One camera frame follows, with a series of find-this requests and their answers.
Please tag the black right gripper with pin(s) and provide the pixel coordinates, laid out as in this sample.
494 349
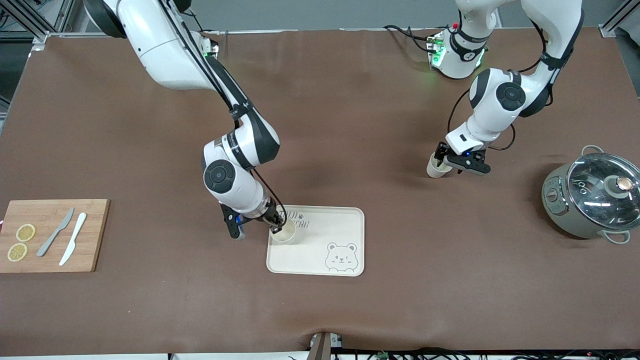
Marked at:
270 217

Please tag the white plastic cup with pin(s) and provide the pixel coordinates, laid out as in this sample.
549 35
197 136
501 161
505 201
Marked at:
286 232
436 171

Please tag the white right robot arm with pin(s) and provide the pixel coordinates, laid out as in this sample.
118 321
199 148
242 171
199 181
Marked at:
165 50

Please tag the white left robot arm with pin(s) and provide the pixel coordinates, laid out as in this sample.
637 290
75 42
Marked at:
480 125

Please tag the beige bear print tray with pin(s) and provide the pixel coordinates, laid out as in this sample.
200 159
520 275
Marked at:
310 255

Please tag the grey-green cooking pot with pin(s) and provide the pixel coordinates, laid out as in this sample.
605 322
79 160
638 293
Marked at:
555 200

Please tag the glass pot lid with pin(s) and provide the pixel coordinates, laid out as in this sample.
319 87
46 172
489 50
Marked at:
595 200

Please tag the white plastic knife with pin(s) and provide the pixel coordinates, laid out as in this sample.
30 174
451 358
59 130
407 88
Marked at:
70 250

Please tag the bamboo cutting board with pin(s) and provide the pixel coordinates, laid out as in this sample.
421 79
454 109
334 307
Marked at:
50 262

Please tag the grey plastic knife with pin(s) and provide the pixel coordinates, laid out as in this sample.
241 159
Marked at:
46 246

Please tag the yellow lemon slice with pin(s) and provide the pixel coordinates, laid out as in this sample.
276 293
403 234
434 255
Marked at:
17 252
25 232

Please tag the aluminium frame profile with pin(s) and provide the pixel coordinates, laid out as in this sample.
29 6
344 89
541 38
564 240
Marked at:
31 21
620 16

